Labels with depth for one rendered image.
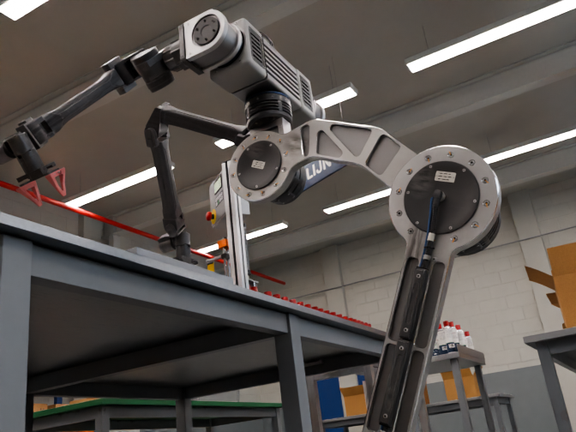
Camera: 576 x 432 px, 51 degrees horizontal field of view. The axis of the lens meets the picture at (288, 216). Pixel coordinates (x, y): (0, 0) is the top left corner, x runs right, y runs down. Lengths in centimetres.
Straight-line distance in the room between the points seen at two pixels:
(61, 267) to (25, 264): 9
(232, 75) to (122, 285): 68
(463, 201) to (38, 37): 445
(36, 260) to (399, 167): 81
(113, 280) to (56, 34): 416
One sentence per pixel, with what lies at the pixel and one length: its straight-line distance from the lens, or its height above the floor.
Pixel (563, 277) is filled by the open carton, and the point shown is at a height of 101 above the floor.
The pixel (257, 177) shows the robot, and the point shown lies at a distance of 163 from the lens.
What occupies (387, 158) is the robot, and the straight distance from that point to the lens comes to 148.
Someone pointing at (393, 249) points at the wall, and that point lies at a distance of 1016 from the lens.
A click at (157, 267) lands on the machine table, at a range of 136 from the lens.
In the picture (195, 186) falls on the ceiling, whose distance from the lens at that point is 773.
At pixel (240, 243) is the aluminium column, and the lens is 226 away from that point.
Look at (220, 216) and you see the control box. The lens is 237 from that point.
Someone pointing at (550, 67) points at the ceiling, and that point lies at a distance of 648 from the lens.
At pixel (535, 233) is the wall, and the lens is 956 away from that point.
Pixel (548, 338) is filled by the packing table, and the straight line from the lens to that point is 295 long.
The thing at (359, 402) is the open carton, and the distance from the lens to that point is 775.
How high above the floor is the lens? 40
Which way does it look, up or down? 22 degrees up
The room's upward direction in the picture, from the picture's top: 7 degrees counter-clockwise
